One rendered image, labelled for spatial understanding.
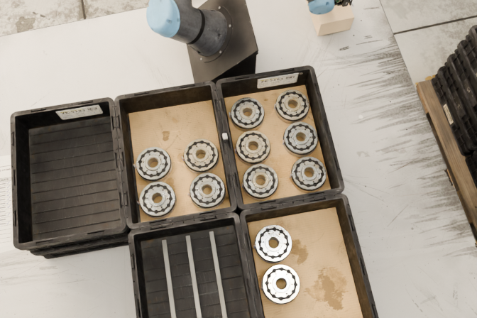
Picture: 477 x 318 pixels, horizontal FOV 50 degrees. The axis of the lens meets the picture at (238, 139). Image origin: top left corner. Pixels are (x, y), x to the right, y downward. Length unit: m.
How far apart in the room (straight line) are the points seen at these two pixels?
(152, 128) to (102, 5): 1.40
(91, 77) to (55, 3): 1.16
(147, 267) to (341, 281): 0.54
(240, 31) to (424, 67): 1.36
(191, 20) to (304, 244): 0.74
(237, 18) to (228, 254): 0.72
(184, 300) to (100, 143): 0.53
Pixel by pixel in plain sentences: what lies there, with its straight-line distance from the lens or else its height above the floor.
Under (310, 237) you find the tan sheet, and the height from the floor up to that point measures 0.83.
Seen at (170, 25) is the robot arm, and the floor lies 1.00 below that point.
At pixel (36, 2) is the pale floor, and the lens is 3.00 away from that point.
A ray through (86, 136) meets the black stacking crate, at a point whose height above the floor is 0.83.
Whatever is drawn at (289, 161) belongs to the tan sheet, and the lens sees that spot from 1.54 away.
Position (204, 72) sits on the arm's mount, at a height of 0.79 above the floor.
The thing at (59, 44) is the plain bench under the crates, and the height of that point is 0.70.
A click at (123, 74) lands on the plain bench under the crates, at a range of 1.83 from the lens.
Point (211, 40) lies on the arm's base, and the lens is 1.64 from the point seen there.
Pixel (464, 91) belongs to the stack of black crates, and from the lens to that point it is 2.31.
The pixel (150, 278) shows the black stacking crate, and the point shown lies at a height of 0.83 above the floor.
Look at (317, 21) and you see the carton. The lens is 1.83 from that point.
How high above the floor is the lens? 2.28
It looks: 70 degrees down
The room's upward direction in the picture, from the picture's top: straight up
